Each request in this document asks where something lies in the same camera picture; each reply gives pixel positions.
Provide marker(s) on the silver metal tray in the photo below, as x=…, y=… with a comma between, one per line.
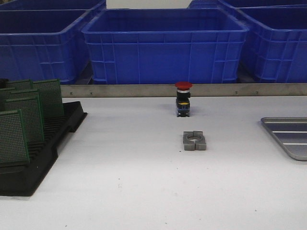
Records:
x=290, y=133

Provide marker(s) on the blue plastic crate right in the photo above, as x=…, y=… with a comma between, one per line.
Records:
x=275, y=50

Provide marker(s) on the blue plastic crate left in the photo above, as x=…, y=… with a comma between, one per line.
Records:
x=43, y=44

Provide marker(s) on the green perforated circuit board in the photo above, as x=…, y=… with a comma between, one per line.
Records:
x=15, y=94
x=50, y=92
x=32, y=116
x=4, y=95
x=13, y=143
x=20, y=84

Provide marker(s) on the grey metal clamp block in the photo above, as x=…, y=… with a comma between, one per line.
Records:
x=194, y=140

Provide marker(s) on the red emergency stop button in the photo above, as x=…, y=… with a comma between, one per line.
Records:
x=182, y=99

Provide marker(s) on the black slotted board rack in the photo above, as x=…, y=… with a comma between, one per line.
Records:
x=23, y=180

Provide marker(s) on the blue crate far left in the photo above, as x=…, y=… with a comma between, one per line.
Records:
x=52, y=5

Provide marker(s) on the metal table edge rail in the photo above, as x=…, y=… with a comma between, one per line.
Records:
x=197, y=90

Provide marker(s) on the blue crate far right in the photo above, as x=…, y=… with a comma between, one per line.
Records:
x=244, y=3

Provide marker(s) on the blue plastic crate centre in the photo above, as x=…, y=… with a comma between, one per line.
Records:
x=164, y=46

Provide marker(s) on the blue plastic crate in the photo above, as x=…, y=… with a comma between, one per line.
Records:
x=275, y=50
x=43, y=44
x=164, y=46

